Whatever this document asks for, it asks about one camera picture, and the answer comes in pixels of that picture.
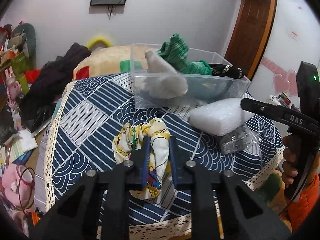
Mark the floral yellow scrunchie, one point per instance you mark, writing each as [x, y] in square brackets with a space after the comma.
[151, 140]

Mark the white device with stickers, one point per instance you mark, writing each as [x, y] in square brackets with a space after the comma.
[282, 100]

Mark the white sliding wardrobe door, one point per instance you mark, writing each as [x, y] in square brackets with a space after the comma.
[294, 38]

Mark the grey knit item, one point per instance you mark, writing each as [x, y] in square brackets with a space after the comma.
[240, 139]

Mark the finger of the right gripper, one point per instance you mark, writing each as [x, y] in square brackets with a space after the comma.
[272, 116]

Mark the green striped cloth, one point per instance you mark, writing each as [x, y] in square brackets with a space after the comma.
[175, 52]

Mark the white foam block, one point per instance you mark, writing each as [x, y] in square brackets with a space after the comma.
[219, 118]

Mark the black patterned cloth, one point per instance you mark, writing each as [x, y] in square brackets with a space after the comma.
[226, 70]

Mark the orange sleeve forearm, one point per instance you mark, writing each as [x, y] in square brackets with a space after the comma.
[298, 211]

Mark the person's right hand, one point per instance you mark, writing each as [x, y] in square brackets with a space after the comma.
[290, 154]

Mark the yellow curved pillow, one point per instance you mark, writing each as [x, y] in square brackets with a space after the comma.
[98, 42]

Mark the black clothes pile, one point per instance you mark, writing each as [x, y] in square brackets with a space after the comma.
[38, 105]

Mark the beige patchwork blanket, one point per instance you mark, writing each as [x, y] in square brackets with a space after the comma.
[113, 60]

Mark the navy patterned tablecloth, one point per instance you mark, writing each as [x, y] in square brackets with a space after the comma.
[97, 127]

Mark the green cardboard box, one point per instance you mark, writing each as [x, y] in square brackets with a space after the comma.
[20, 64]

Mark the clear plastic storage box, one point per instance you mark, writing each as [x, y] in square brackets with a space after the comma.
[197, 95]

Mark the wooden wardrobe frame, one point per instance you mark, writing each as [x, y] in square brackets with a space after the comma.
[250, 34]

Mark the pink rabbit doll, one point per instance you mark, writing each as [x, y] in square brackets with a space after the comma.
[13, 87]

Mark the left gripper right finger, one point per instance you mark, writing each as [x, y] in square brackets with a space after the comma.
[221, 203]

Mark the yellow green sponge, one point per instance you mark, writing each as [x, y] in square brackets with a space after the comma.
[209, 85]

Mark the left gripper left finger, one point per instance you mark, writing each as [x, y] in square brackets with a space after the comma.
[75, 215]

